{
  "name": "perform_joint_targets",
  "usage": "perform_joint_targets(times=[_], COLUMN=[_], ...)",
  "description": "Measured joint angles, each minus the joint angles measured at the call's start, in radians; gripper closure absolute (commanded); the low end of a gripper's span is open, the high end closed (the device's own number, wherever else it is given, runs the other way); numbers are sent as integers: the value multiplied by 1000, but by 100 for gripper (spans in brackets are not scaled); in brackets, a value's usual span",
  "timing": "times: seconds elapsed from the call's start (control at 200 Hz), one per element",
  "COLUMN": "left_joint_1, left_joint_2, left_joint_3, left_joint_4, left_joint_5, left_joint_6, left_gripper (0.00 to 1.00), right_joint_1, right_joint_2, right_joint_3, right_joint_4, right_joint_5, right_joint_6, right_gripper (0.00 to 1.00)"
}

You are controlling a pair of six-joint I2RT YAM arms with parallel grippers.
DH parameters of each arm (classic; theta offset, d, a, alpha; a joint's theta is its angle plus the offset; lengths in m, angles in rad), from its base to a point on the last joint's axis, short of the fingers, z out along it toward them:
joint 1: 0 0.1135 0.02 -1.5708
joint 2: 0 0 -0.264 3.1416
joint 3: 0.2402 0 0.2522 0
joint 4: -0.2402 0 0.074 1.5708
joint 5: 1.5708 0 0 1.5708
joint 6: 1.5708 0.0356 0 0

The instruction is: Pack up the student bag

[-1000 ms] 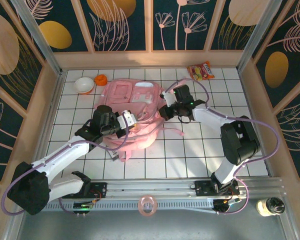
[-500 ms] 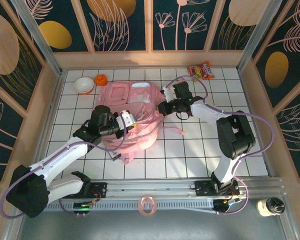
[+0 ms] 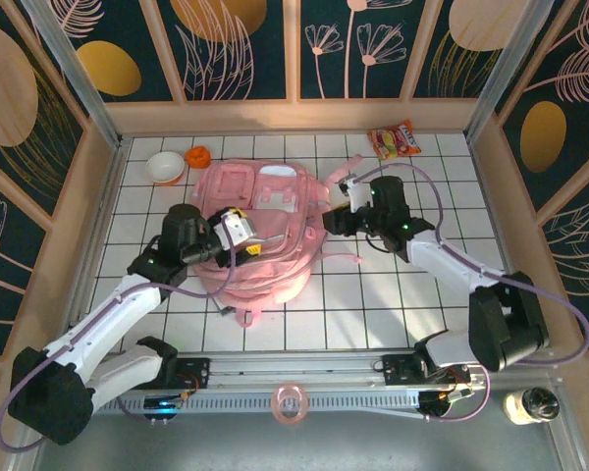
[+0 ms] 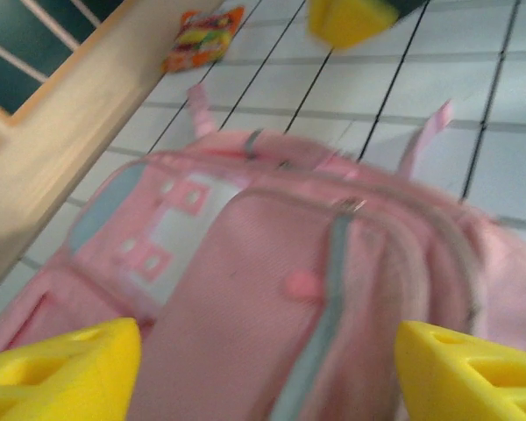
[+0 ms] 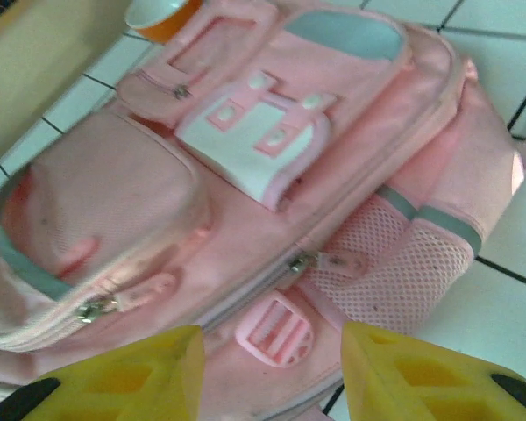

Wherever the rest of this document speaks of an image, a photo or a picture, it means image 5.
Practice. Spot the white and orange bowl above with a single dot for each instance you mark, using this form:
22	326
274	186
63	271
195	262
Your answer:
175	24

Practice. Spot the pink school backpack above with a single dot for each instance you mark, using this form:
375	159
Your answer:
267	219

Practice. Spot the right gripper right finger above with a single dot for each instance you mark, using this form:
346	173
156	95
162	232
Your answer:
421	386

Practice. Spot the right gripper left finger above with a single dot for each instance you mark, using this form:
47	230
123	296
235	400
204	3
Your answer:
114	386

